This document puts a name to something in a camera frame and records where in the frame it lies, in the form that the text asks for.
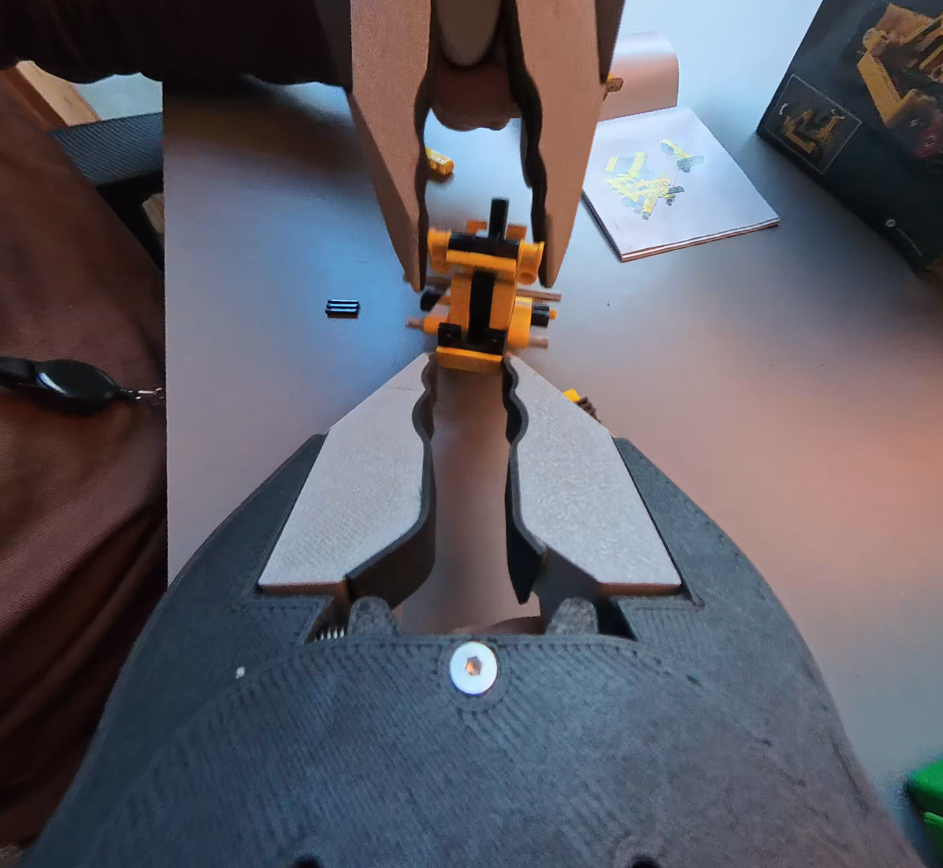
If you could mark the black office chair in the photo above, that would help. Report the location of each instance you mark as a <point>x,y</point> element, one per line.
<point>110,146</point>

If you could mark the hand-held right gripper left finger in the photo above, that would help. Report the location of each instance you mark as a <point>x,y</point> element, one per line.
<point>353,499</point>

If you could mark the person's brown shirt torso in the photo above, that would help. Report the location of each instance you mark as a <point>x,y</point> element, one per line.
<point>74,514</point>

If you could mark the lego instruction booklet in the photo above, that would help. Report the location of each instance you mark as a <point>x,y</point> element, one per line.
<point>678,183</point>

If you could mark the yellow black lego brick assembly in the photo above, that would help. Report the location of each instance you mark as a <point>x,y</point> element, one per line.
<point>571,394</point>

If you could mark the black lego grille tile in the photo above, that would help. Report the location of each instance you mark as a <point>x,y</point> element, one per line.
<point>342,309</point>

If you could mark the black badge reel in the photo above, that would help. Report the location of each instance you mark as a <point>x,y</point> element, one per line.
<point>70,382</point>

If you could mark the yellow lego vehicle model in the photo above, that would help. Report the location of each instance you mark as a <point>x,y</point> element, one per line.
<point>457,293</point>

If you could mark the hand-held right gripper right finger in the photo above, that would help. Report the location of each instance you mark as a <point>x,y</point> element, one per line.
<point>582,499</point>

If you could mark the person's left hand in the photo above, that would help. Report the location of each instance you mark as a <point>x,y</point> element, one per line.
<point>475,98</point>

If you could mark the dark lego set box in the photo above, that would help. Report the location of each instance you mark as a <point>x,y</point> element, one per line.
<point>847,72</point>

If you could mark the yellow lego beam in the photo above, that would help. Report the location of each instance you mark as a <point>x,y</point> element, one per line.
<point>440,162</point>

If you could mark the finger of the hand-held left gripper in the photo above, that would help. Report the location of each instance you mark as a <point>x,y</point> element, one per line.
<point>563,72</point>
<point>383,72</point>

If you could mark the green plastic bin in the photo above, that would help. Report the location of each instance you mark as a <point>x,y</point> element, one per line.
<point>928,787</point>

